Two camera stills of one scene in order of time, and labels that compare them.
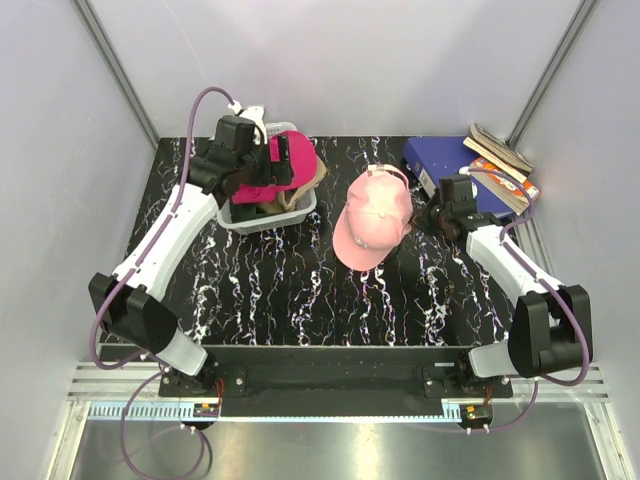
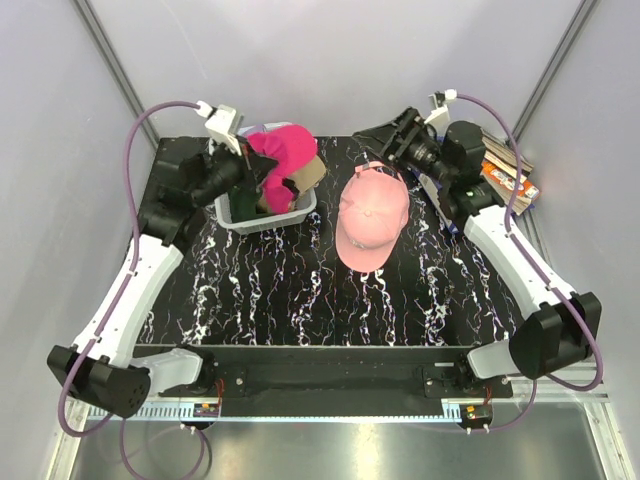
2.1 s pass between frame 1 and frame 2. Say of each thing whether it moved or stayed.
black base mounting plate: stayed
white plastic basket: stayed
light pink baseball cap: stayed
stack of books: stayed
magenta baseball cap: moved
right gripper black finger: moved
